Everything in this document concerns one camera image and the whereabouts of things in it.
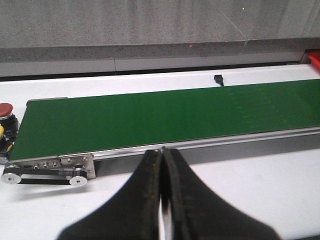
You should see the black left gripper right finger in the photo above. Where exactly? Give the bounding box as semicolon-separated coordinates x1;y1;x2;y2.
161;148;279;240

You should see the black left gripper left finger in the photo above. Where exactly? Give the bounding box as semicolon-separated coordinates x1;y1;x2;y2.
58;150;162;240

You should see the yellow mushroom push button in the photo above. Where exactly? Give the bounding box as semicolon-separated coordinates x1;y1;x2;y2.
0;124;16;158

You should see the right silver drive pulley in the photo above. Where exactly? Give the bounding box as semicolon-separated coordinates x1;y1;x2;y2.
69;176;87;187

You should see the silver drive pulley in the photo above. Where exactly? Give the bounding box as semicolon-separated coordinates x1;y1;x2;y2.
0;172;22;185
69;176;87;187

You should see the black timing belt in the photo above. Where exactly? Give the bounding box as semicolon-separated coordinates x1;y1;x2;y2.
2;167;87;185

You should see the green conveyor belt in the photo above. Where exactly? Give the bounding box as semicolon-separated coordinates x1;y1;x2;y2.
10;79;320;161

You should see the left silver drive pulley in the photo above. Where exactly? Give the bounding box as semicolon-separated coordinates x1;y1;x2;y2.
0;172;22;185

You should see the small black sensor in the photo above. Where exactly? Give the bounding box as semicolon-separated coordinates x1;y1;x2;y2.
213;74;224;87

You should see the red plastic bin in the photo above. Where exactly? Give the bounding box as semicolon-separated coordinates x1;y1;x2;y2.
307;50;320;72

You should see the right grey stone slab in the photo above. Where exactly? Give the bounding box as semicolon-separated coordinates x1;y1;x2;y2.
212;0;320;59

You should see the grey stone slab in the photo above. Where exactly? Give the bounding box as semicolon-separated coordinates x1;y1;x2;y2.
0;0;247;63
212;0;320;59

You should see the left grey stone slab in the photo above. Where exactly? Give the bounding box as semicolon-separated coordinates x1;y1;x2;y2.
0;0;247;63

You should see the steel conveyor support bracket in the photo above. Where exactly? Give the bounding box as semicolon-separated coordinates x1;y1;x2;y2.
58;153;96;180

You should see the aluminium conveyor side rail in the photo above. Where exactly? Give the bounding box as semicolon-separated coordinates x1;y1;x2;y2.
58;126;320;161

